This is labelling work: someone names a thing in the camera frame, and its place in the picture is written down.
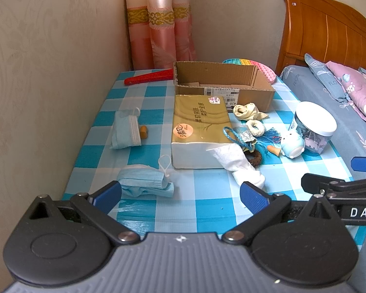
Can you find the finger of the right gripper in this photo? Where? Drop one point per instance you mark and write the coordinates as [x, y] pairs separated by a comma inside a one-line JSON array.
[[313, 183], [359, 164]]

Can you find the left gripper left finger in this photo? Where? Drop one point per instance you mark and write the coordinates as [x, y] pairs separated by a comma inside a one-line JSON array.
[[94, 208]]

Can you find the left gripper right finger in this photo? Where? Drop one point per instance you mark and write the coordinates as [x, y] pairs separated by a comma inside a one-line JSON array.
[[267, 210]]

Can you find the blue face mask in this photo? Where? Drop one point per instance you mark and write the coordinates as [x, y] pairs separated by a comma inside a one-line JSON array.
[[125, 131], [140, 180]]

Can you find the light blue plush toy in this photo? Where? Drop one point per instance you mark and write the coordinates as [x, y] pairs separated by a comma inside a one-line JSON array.
[[292, 144]]

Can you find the brown scrunchie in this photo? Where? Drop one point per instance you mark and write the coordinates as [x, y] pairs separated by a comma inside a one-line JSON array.
[[253, 157]]

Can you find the white tissue paper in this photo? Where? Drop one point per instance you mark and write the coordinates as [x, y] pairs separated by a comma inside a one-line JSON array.
[[232, 159]]

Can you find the blue tassel pouch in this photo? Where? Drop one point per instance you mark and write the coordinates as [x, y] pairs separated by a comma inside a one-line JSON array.
[[249, 140]]

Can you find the white scrunchie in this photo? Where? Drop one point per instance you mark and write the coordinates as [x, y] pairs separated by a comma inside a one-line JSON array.
[[256, 127]]

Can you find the orange earplug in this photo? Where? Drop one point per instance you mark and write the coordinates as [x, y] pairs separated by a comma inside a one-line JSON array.
[[274, 150], [143, 130]]

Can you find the cream cloth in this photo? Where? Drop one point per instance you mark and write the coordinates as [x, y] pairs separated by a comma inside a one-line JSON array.
[[248, 112]]

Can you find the blue-grey bed sheet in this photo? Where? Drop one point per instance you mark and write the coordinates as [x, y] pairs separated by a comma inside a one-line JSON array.
[[350, 136]]

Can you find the jar with white lid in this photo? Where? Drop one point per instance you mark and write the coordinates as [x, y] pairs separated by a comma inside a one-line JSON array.
[[314, 124]]

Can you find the pink floral pillow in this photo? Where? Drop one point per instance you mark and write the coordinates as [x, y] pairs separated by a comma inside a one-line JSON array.
[[354, 83]]

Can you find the blue checkered tablecloth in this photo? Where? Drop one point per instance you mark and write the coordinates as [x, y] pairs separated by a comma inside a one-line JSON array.
[[204, 200]]

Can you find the blue-grey pillow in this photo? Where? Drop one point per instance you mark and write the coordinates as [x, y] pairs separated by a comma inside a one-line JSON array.
[[328, 91]]

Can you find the gold tissue pack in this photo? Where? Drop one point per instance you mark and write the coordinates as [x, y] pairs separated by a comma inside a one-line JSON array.
[[198, 123]]

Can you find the cardboard box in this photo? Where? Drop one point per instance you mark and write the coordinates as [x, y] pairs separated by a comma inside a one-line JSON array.
[[237, 84]]

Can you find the wooden bed headboard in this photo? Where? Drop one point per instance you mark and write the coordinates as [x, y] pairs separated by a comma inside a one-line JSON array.
[[328, 30]]

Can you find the red plastic stick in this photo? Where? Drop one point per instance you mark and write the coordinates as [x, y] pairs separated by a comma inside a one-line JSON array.
[[162, 75]]

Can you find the pink satin curtain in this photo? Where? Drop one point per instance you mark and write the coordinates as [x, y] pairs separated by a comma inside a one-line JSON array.
[[160, 33]]

